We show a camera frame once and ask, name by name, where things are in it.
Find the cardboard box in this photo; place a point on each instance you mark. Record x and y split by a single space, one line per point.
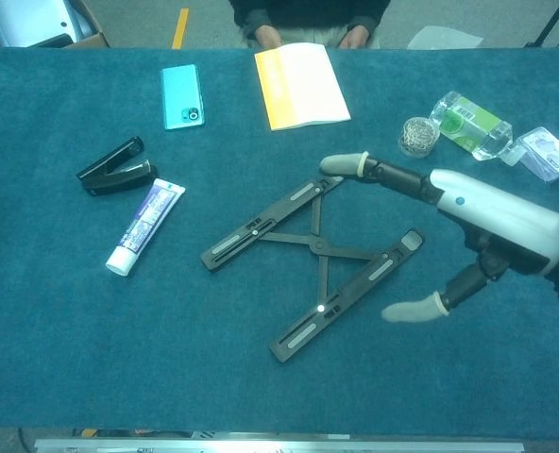
97 40

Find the clear plastic box blue contents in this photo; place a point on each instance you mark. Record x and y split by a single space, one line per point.
548 156

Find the seated person dark jacket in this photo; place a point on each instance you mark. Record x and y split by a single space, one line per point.
308 14

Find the black tripod leg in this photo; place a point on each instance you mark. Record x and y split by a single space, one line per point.
548 26

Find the aluminium frame rail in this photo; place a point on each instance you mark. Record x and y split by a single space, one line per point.
279 446

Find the clear jar of paper clips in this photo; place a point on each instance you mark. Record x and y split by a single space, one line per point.
418 137

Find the black folding laptop stand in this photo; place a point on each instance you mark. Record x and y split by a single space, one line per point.
317 246

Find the teal smartphone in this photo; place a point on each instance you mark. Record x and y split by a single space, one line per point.
180 94

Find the yellow white notebook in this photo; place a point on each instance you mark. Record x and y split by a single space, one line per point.
303 89

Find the white purple toothpaste tube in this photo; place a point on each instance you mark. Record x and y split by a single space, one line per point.
147 222

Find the teal table cloth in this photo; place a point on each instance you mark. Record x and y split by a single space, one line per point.
166 377

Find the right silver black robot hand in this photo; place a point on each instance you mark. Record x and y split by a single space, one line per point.
496 217

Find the clear bottle green label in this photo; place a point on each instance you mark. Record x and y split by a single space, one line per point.
473 127

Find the black stapler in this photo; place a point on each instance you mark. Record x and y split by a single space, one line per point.
119 181

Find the silver device in cardboard box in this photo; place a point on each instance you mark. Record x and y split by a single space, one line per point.
24 19

